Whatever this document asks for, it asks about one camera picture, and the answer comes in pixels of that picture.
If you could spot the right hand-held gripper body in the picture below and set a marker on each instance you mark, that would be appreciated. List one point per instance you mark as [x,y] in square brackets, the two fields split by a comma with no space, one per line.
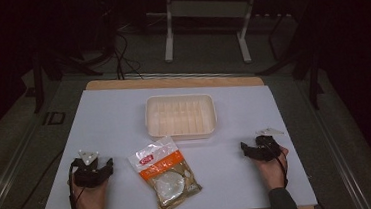
[266,150]

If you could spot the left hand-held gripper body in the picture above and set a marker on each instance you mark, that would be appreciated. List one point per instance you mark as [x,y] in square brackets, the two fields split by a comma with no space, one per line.
[90,173]

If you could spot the white table mat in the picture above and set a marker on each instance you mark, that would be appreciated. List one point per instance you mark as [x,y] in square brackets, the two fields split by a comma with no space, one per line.
[114,123]

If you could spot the dark floor plate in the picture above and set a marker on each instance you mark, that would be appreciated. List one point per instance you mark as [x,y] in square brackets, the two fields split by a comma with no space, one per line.
[54,118]

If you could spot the orange clear snack packet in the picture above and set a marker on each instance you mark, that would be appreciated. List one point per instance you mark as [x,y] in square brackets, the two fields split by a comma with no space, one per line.
[165,176]

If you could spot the clear plastic tray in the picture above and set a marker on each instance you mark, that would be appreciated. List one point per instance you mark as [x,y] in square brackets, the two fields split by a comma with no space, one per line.
[180,116]

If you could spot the dark metal stand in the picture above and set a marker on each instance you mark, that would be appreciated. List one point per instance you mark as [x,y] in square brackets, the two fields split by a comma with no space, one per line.
[38,82]
[311,74]

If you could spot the white metal stand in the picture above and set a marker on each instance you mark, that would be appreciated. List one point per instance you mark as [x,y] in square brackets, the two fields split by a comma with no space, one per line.
[206,9]

